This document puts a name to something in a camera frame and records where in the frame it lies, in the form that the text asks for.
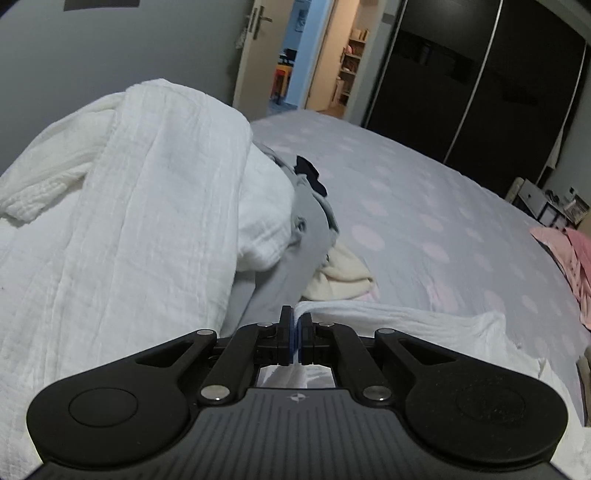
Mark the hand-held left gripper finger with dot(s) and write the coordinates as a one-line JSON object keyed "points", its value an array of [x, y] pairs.
{"points": [[290, 337], [300, 339]]}

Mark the white muslin blanket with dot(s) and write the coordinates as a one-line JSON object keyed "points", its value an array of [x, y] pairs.
{"points": [[138, 221]]}

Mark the cream cloth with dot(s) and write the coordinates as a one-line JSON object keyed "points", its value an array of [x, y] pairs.
{"points": [[339, 274]]}

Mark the grey garment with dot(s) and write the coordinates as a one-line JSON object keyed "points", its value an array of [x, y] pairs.
{"points": [[310, 230]]}

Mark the black garment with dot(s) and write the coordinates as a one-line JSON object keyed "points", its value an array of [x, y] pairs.
{"points": [[310, 171]]}

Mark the bed with polka dot sheet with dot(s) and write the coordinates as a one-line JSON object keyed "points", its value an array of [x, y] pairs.
{"points": [[415, 207]]}

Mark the low storage unit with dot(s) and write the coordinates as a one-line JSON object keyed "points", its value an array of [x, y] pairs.
{"points": [[538, 198]]}

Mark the white door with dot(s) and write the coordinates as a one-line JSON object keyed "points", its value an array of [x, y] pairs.
{"points": [[258, 60]]}

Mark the hallway shelf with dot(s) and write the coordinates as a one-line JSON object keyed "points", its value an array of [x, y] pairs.
{"points": [[351, 64]]}

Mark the pink ruffled cloth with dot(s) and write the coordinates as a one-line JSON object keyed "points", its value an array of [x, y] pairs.
{"points": [[579, 263]]}

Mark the black sliding wardrobe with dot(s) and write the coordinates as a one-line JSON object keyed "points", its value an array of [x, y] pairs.
{"points": [[461, 83]]}

